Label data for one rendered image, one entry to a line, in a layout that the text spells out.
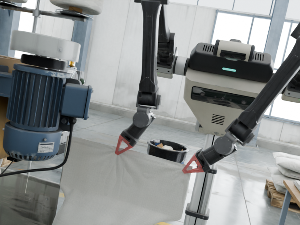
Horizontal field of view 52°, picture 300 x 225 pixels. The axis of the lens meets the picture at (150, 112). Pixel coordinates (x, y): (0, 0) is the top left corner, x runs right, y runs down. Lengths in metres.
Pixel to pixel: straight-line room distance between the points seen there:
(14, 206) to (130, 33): 8.19
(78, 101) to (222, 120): 0.88
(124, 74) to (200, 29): 2.59
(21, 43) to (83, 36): 9.05
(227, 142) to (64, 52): 0.56
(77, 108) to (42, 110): 0.09
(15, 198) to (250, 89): 1.32
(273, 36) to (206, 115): 7.38
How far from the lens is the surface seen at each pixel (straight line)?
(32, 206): 1.80
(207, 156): 1.08
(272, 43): 8.82
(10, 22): 7.14
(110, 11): 9.97
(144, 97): 1.12
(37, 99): 0.84
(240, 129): 1.07
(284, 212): 2.81
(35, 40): 0.82
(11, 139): 0.88
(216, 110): 1.52
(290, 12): 9.52
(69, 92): 0.86
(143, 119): 1.05
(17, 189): 1.82
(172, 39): 1.31
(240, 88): 1.44
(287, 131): 9.35
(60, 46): 0.83
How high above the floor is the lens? 1.37
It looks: 7 degrees down
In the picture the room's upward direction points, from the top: 11 degrees clockwise
